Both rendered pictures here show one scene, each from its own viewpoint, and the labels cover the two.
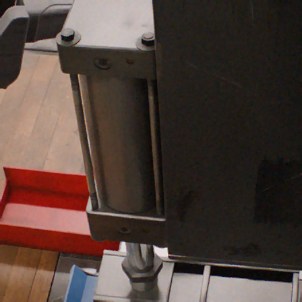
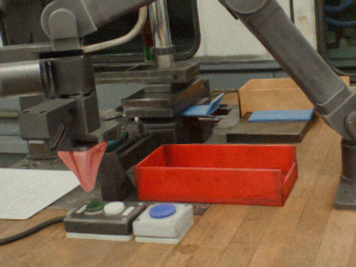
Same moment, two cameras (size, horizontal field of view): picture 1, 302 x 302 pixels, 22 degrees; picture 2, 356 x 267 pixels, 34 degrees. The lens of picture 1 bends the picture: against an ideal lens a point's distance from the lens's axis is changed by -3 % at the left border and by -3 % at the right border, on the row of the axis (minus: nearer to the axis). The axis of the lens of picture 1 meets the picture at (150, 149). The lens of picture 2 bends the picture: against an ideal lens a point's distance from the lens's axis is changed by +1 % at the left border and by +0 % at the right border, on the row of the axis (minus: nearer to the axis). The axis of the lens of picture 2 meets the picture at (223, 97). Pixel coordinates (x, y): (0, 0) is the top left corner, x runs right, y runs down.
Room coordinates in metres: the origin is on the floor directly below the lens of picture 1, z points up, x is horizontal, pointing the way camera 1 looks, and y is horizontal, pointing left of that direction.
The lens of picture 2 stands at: (1.70, 0.28, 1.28)
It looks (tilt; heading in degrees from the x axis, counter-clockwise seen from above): 13 degrees down; 187
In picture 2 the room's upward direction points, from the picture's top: 6 degrees counter-clockwise
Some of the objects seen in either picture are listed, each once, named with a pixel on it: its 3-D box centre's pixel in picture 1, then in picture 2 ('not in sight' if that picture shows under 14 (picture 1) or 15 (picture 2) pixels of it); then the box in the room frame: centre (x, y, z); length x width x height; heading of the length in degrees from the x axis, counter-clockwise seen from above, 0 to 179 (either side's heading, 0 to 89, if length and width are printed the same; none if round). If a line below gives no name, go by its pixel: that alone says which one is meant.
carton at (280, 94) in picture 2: not in sight; (295, 98); (0.31, 0.28, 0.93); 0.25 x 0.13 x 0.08; 77
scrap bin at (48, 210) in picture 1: (68, 212); (217, 172); (0.78, 0.14, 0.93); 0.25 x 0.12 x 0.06; 77
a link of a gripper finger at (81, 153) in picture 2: not in sight; (78, 160); (0.90, -0.05, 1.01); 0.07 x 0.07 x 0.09; 78
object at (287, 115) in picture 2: not in sight; (284, 109); (0.42, 0.25, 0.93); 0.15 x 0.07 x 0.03; 81
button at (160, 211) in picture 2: not in sight; (163, 213); (0.93, 0.07, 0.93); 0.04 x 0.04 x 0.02
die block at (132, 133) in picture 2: not in sight; (173, 131); (0.55, 0.02, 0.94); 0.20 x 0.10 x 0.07; 167
